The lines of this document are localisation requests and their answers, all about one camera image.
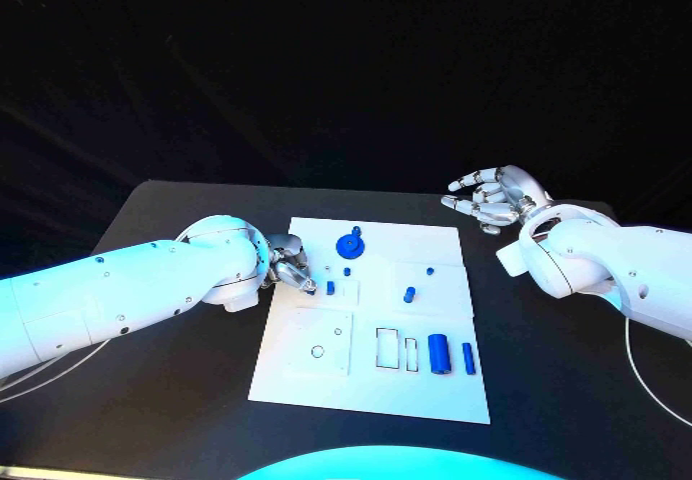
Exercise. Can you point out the thin long blue cylinder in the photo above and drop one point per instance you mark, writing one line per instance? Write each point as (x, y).
(467, 358)

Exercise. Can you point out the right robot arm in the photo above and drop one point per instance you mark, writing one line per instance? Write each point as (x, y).
(606, 255)

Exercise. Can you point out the blue gear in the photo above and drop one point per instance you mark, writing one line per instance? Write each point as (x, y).
(351, 244)

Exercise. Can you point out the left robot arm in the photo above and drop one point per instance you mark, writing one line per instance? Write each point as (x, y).
(134, 277)

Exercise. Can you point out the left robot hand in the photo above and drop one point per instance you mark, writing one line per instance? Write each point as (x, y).
(289, 262)

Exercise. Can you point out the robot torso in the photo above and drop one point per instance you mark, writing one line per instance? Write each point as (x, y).
(400, 463)

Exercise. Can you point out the thick long blue cylinder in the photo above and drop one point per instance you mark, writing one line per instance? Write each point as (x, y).
(440, 354)

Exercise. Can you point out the blue plug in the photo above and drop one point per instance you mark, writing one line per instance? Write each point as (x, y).
(410, 294)

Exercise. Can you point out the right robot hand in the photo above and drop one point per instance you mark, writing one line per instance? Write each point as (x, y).
(505, 202)

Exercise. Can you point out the white task board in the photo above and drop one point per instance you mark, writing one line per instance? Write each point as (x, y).
(372, 337)

